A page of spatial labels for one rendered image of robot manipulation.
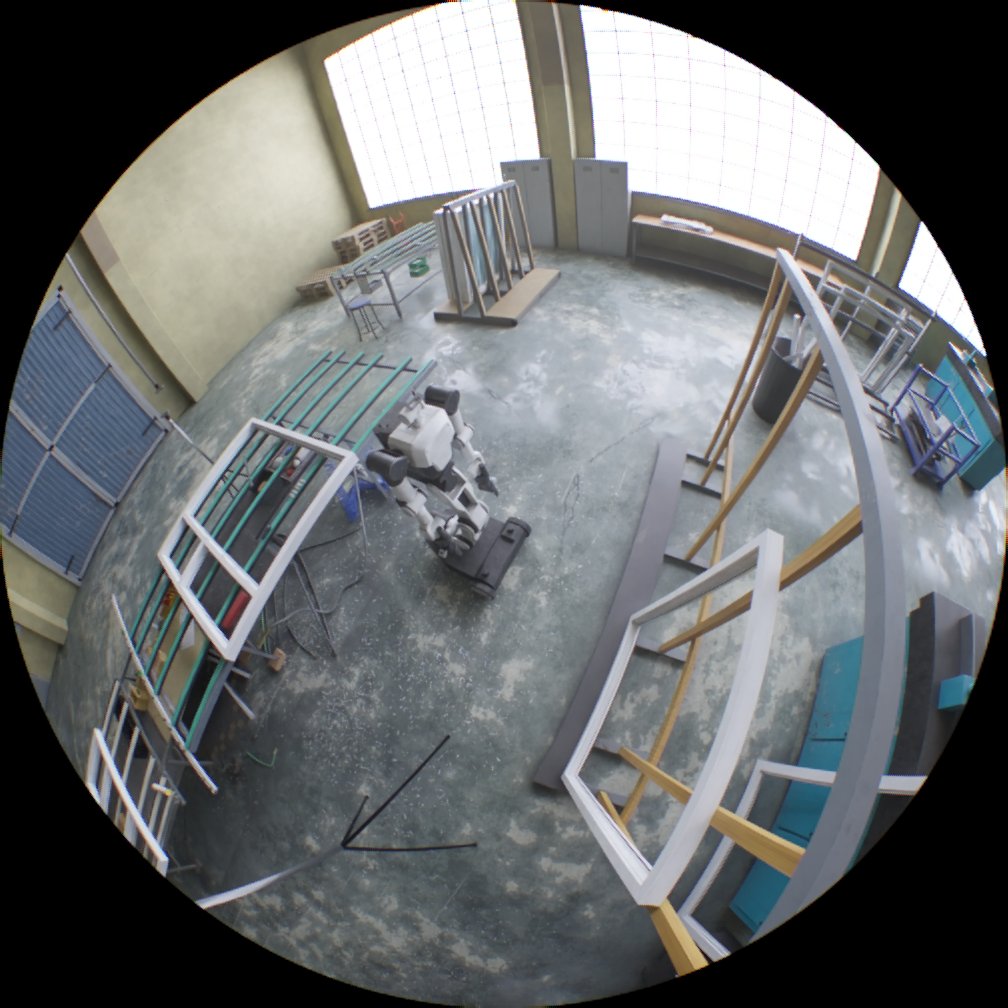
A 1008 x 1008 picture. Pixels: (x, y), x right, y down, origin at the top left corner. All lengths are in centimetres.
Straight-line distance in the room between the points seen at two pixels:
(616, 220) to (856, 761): 716
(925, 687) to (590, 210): 739
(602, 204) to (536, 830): 804
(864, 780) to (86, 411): 871
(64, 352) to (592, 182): 971
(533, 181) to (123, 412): 880
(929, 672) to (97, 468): 1014
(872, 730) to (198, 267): 915
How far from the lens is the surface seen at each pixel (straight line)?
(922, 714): 224
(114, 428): 825
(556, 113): 732
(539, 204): 751
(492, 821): 257
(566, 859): 266
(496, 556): 240
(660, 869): 108
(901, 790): 216
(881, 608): 76
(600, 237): 731
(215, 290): 872
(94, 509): 858
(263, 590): 218
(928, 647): 231
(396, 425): 158
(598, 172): 706
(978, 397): 722
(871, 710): 71
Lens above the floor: 238
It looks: 58 degrees down
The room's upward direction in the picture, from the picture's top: 15 degrees counter-clockwise
